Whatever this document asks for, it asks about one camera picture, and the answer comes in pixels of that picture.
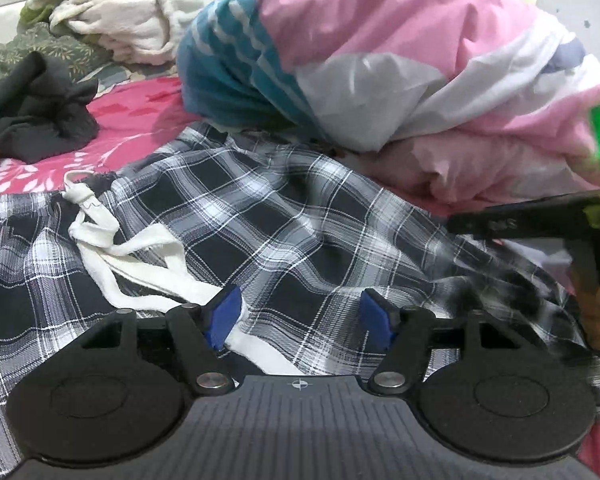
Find pink floral bed blanket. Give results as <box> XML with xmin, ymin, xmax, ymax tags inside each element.
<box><xmin>0</xmin><ymin>75</ymin><xmax>600</xmax><ymax>480</ymax></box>

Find green patterned pillow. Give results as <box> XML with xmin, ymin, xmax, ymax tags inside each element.
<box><xmin>0</xmin><ymin>0</ymin><xmax>112</xmax><ymax>81</ymax></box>

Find person's hand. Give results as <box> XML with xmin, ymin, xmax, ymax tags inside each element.
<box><xmin>568</xmin><ymin>240</ymin><xmax>600</xmax><ymax>355</ymax></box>

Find pink blue patterned duvet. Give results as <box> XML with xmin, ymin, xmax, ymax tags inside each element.
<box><xmin>178</xmin><ymin>0</ymin><xmax>600</xmax><ymax>210</ymax></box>

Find black white plaid pants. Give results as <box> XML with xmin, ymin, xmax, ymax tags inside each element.
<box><xmin>0</xmin><ymin>120</ymin><xmax>600</xmax><ymax>480</ymax></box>

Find dark grey garment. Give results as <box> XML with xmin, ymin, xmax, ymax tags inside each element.
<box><xmin>0</xmin><ymin>51</ymin><xmax>99</xmax><ymax>164</ymax></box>

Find cream white fleece blanket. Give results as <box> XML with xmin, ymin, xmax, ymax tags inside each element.
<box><xmin>24</xmin><ymin>0</ymin><xmax>204</xmax><ymax>66</ymax></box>

